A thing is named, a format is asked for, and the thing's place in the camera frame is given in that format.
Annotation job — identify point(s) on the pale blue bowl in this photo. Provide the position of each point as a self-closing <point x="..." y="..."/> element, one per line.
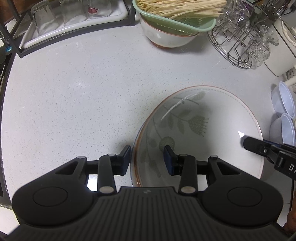
<point x="282" y="130"/>
<point x="282" y="100"/>

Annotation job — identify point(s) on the dried noodles bundle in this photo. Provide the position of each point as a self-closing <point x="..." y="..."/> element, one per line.
<point x="183" y="9"/>

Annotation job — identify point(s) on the upturned glass left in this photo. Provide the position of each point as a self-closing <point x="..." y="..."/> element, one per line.
<point x="44" y="19"/>

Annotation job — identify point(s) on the white plate pink rose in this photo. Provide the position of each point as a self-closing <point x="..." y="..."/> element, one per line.
<point x="133" y="169"/>

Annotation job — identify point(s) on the black dish rack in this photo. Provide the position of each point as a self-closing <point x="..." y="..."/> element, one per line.
<point x="123" y="15"/>

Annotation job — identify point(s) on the upturned glass middle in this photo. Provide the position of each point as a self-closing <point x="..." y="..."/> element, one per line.
<point x="73" y="11"/>

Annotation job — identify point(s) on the green colander basket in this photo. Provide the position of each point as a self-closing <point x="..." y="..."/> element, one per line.
<point x="187" y="26"/>

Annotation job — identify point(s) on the bowl with brown food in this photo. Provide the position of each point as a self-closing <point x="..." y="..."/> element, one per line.
<point x="291" y="76"/>

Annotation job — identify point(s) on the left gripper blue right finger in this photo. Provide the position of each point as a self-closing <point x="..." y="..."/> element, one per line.
<point x="172" y="161"/>

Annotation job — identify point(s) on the wire glass holder rack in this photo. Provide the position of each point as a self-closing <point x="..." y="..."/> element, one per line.
<point x="240" y="35"/>

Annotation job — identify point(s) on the upturned glass red print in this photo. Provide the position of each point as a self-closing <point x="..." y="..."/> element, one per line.
<point x="99" y="8"/>

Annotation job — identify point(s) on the white leaf plate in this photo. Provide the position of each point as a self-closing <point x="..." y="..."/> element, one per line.
<point x="200" y="121"/>

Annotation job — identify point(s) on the person's right hand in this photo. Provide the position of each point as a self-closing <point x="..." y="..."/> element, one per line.
<point x="290" y="225"/>

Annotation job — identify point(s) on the white electric cooking pot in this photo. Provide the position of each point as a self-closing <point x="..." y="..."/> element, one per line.
<point x="282" y="56"/>

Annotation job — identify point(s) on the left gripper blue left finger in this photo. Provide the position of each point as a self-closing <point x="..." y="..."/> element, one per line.
<point x="123" y="160"/>

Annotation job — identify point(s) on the white ceramic bowl under colander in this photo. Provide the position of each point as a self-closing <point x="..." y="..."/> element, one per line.
<point x="163" y="37"/>

